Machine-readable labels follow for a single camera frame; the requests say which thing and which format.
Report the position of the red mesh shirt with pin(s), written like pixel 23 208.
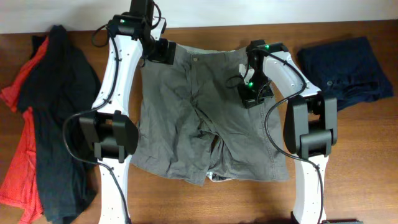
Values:
pixel 19 188

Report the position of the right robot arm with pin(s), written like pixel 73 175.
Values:
pixel 310 126

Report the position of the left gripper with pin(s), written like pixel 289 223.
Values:
pixel 160 55

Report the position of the folded navy garment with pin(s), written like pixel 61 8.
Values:
pixel 347 70

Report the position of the black t-shirt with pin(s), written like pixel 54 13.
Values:
pixel 61 84

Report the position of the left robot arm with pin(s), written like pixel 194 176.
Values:
pixel 134 36

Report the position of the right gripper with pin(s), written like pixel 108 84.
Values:
pixel 249 100

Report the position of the grey shorts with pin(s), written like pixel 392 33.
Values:
pixel 193 124

